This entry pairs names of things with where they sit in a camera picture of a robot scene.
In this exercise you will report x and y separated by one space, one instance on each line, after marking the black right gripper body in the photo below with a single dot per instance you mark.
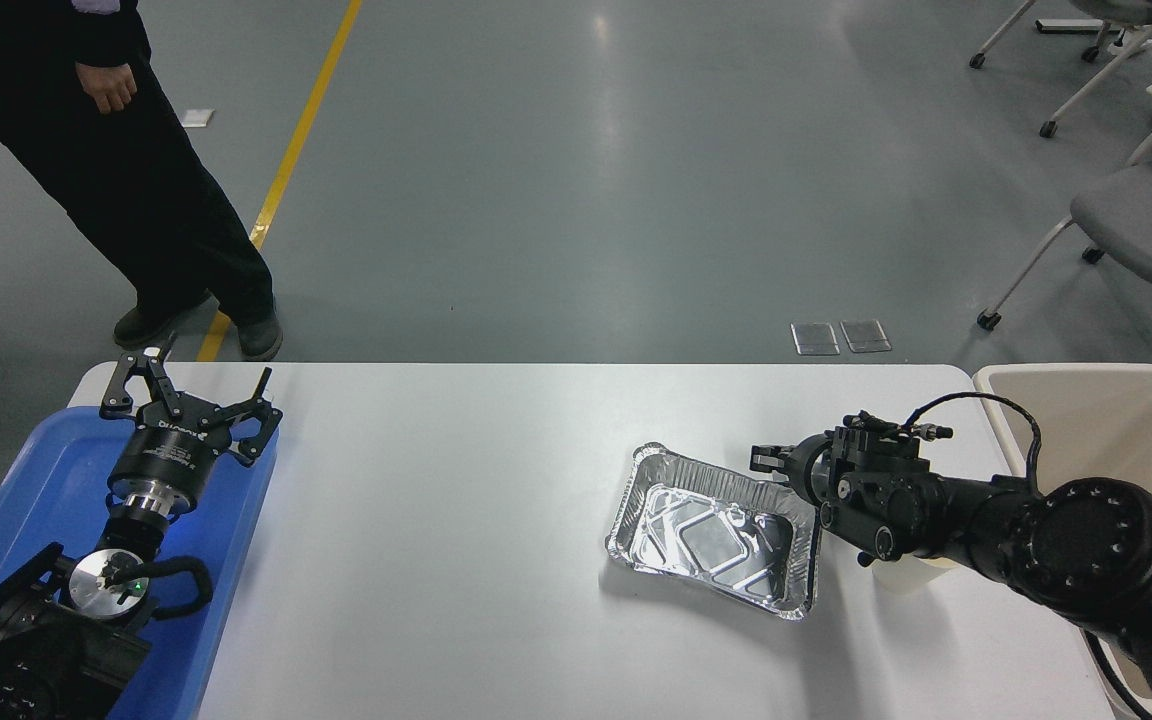
808 470

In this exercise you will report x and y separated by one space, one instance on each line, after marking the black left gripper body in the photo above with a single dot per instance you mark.
166 460

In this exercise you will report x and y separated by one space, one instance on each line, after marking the white paper cup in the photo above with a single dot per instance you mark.
911 578

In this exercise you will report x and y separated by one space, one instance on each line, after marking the person's hand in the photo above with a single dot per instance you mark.
108 90

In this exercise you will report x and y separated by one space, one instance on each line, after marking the silver foil tray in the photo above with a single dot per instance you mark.
706 540

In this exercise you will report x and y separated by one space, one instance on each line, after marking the clear floor plate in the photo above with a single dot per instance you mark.
815 338
866 336

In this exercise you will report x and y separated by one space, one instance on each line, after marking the blue plastic tray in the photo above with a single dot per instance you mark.
36 480

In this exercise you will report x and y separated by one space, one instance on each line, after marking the person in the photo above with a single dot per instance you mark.
126 180

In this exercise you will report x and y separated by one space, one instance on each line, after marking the large pale bin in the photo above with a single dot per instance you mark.
1116 430

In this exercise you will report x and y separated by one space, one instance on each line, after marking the grey seat office chair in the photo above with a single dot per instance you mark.
1146 220

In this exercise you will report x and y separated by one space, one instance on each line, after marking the white frame office chair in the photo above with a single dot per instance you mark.
1106 70

